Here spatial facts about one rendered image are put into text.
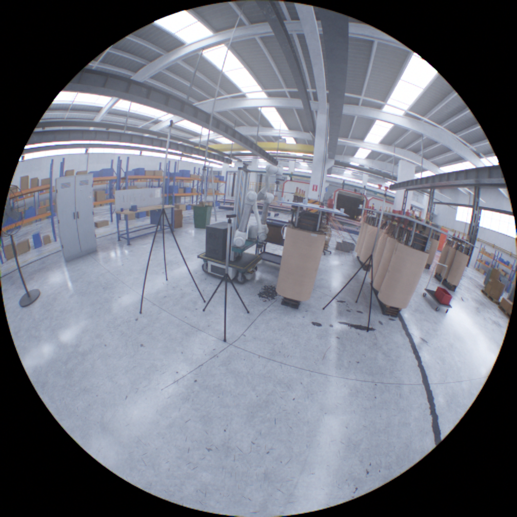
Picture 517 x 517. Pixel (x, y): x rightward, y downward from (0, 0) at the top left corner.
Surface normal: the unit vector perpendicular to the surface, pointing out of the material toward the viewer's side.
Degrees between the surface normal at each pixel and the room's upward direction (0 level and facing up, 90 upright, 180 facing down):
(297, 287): 90
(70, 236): 90
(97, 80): 90
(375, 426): 0
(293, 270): 90
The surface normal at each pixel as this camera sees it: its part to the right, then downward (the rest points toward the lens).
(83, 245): 0.93, 0.23
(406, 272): -0.36, 0.30
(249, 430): 0.11, -0.92
